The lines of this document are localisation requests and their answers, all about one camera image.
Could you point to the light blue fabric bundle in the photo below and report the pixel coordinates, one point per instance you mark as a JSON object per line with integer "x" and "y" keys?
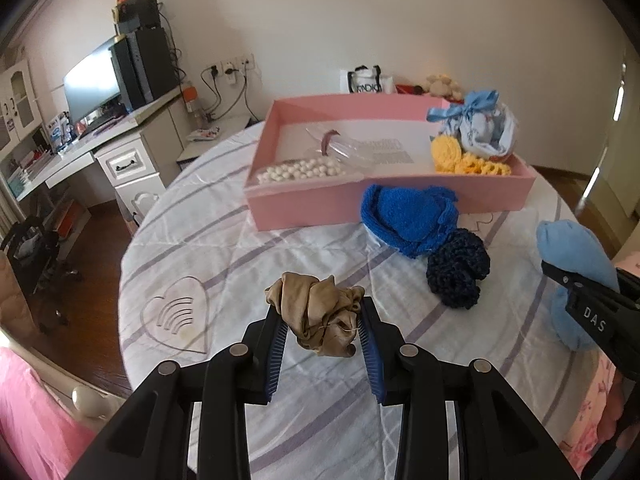
{"x": 485, "y": 130}

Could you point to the clear heart-shaped acrylic plate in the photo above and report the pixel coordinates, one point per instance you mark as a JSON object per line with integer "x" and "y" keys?
{"x": 170, "y": 310}

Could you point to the blue and white box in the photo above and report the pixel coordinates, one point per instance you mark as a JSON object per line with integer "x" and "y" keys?
{"x": 60, "y": 132}

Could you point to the white wall socket row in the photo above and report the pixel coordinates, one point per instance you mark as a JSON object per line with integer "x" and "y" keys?
{"x": 235, "y": 65}

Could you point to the white tote bag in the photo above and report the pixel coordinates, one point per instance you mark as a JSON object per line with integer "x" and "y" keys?
{"x": 367, "y": 85}

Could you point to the yellow crocheted piece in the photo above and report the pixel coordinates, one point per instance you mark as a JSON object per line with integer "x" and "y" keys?
{"x": 445, "y": 152}

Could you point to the light blue plush pouch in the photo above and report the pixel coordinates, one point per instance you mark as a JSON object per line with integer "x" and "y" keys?
{"x": 575, "y": 245}

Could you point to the plain pink cloth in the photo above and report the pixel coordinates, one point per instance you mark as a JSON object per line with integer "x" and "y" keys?
{"x": 35, "y": 420}

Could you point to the clear plastic hair clip pack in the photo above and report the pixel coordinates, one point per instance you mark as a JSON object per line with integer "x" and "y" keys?
{"x": 350, "y": 152}

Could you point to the pink cardboard box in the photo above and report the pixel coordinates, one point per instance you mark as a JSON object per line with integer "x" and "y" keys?
{"x": 300, "y": 205}

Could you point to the black speaker box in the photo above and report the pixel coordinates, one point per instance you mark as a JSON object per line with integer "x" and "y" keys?
{"x": 137, "y": 12}

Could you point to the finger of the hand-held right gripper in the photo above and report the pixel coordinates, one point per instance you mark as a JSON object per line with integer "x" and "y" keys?
{"x": 560, "y": 275}

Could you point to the cream plush toy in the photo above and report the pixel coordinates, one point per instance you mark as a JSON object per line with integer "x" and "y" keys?
{"x": 442, "y": 85}

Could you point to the stack of books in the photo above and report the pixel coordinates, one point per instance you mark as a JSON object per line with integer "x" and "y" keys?
{"x": 27, "y": 172}

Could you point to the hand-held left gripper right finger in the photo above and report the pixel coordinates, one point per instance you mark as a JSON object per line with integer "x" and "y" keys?
{"x": 370, "y": 350}

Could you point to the orange-capped bottle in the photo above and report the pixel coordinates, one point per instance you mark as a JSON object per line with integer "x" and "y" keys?
{"x": 189, "y": 97}

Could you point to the black computer tower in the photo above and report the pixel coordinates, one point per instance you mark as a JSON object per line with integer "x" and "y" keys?
{"x": 145, "y": 65}

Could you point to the cream rounded post knob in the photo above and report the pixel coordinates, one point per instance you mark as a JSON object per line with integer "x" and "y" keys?
{"x": 87, "y": 401}

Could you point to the brown satin scrunchie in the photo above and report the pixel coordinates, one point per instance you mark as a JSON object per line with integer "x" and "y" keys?
{"x": 310, "y": 310}

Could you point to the navy crocheted scrunchie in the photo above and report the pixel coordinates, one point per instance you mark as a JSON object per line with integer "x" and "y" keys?
{"x": 457, "y": 270}

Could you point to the white desk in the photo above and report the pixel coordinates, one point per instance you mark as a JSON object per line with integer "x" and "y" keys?
{"x": 125, "y": 125}

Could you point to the pink patterned pouch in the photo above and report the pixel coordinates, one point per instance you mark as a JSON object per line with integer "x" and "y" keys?
{"x": 204, "y": 134}

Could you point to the blue crochet scrunchie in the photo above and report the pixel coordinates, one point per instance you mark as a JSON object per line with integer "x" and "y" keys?
{"x": 400, "y": 210}

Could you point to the black computer monitor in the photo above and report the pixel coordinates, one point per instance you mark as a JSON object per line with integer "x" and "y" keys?
{"x": 92, "y": 85}

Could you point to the black office chair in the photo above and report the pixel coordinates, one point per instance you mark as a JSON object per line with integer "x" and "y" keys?
{"x": 35, "y": 255}

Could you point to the red storage box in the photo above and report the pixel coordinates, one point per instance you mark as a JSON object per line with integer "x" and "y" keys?
{"x": 410, "y": 90}

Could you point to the white glass-door cabinet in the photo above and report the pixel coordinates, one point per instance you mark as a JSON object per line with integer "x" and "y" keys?
{"x": 17, "y": 95}

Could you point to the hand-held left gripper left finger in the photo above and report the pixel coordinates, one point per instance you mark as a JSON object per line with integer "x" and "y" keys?
{"x": 277, "y": 355}

